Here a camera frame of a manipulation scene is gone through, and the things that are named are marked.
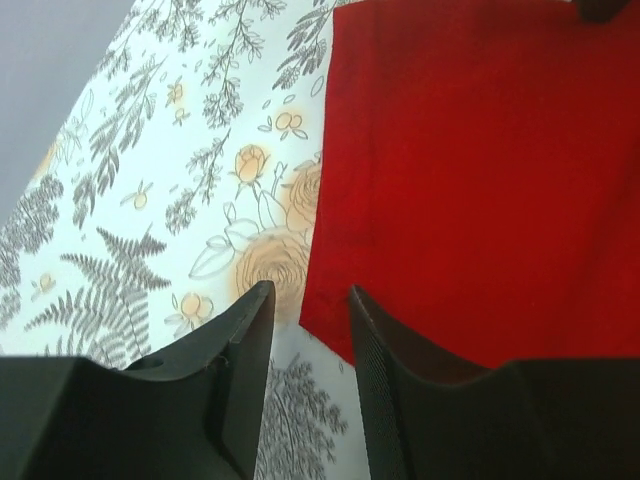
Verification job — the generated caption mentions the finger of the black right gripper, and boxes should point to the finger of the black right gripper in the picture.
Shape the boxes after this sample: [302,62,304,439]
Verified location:
[574,0,625,23]

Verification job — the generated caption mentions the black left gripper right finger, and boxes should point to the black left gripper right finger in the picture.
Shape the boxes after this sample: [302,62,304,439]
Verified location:
[349,286,639,479]

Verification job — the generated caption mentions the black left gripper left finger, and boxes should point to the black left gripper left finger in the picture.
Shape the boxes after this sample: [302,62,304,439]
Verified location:
[1,281,275,479]

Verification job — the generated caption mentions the red t shirt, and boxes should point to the red t shirt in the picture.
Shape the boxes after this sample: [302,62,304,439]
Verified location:
[300,1,639,366]

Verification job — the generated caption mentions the floral patterned table mat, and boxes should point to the floral patterned table mat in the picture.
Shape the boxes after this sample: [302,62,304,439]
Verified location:
[1,1,369,479]

